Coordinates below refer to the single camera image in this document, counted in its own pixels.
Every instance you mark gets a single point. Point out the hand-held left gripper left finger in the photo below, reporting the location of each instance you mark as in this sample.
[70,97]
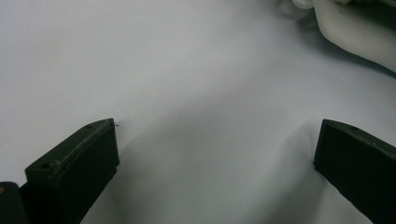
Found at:
[77,168]

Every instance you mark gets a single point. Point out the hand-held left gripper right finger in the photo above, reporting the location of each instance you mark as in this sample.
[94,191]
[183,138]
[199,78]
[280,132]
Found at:
[358,168]

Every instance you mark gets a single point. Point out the white sneaker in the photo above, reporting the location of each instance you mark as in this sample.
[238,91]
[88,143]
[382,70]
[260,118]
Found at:
[351,31]

